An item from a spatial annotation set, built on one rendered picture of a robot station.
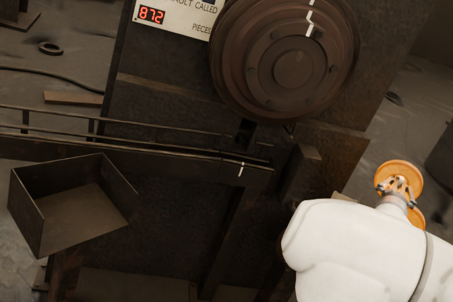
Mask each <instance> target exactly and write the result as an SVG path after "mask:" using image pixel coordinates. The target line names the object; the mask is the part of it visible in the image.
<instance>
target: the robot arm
mask: <svg viewBox="0 0 453 302"><path fill-rule="evenodd" d="M406 182H407V180H406V179H405V178H404V177H403V176H400V175H396V176H395V178H393V177H392V176H390V177H388V178H387V179H386V180H385V181H384V182H383V183H378V185H377V187H376V188H375V190H376V191H380V192H381V196H382V198H380V199H379V200H378V201H377V204H376V206H375V209H373V208H370V207H367V206H364V205H361V204H358V203H354V202H349V201H345V200H336V199H316V200H305V201H303V202H301V203H300V204H299V206H298V208H297V209H296V211H295V213H294V214H293V217H292V218H291V221H290V222H289V225H288V227H287V228H286V231H285V233H284V235H283V238H282V241H281V247H282V254H283V256H284V259H285V261H286V263H287V264H288V265H289V267H290V268H292V269H294V270H295V271H297V272H296V283H295V291H296V296H297V300H298V302H453V245H451V244H449V243H447V242H445V241H444V240H442V239H440V238H438V237H436V236H435V235H432V234H431V233H428V232H426V231H423V230H421V229H418V228H417V227H415V226H413V225H412V224H411V223H410V221H409V220H408V218H407V217H406V216H407V213H408V208H407V206H408V207H409V208H410V209H411V210H413V208H414V207H415V206H416V204H417V203H416V201H415V199H414V196H413V190H412V187H411V186H410V185H407V184H406ZM391 183H392V186H391V188H390V189H385V188H386V187H387V186H388V185H389V184H391ZM397 186H398V187H399V191H397V190H396V189H397ZM404 193H405V196H406V197H405V196H404Z"/></svg>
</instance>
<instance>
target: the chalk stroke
mask: <svg viewBox="0 0 453 302"><path fill-rule="evenodd" d="M313 2H314V0H311V1H310V3H309V4H310V5H313ZM311 14H312V11H309V13H308V15H307V17H306V18H307V20H308V19H309V18H310V17H311ZM308 21H309V22H310V26H309V29H308V31H307V34H306V36H309V35H310V33H311V30H312V28H313V25H311V24H313V23H312V22H311V21H310V20H308Z"/></svg>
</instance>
